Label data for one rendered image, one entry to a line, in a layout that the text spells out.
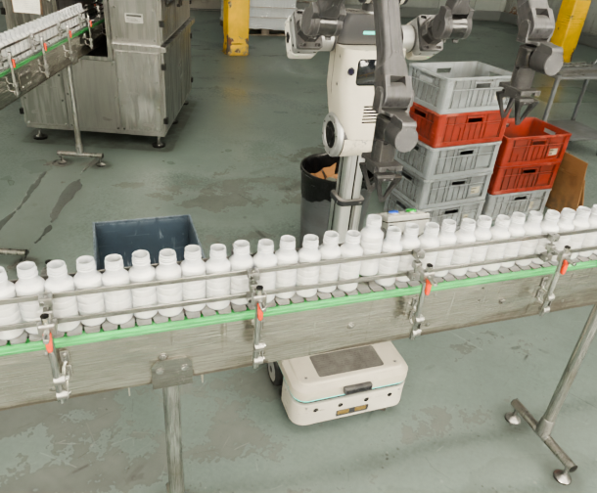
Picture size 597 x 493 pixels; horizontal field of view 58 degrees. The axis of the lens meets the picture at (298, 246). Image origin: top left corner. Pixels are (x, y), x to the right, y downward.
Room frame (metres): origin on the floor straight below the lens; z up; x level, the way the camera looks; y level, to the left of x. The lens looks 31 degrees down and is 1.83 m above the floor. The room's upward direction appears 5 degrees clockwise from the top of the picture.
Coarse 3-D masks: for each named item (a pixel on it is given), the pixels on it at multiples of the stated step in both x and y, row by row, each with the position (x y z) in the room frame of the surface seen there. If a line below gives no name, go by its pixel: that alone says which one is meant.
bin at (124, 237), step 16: (96, 224) 1.50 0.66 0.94; (112, 224) 1.51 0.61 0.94; (128, 224) 1.53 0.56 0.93; (144, 224) 1.55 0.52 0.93; (160, 224) 1.57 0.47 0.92; (176, 224) 1.59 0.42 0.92; (192, 224) 1.54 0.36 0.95; (96, 240) 1.46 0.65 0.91; (112, 240) 1.51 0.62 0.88; (128, 240) 1.53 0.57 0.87; (144, 240) 1.55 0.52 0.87; (160, 240) 1.57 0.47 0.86; (176, 240) 1.59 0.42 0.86; (192, 240) 1.54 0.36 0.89; (96, 256) 1.31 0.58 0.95; (128, 256) 1.53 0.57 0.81; (176, 256) 1.59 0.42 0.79
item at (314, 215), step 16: (304, 160) 2.99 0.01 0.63; (320, 160) 3.11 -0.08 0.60; (336, 160) 3.14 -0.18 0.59; (304, 176) 2.82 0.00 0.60; (368, 176) 3.01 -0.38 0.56; (304, 192) 2.82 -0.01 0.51; (320, 192) 2.74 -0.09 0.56; (368, 192) 2.82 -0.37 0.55; (304, 208) 2.83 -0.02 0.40; (320, 208) 2.74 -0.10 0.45; (304, 224) 2.83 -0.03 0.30; (320, 224) 2.75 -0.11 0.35; (320, 240) 2.75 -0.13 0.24
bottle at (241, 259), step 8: (240, 240) 1.11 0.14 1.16; (240, 248) 1.08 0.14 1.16; (248, 248) 1.09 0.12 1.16; (232, 256) 1.09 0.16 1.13; (240, 256) 1.08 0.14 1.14; (248, 256) 1.09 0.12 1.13; (232, 264) 1.07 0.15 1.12; (240, 264) 1.07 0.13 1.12; (248, 264) 1.08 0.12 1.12; (232, 280) 1.07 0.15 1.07; (240, 280) 1.07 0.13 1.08; (248, 280) 1.07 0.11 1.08; (232, 288) 1.07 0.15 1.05; (240, 288) 1.07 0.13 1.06; (248, 288) 1.08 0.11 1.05; (240, 304) 1.07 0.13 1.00
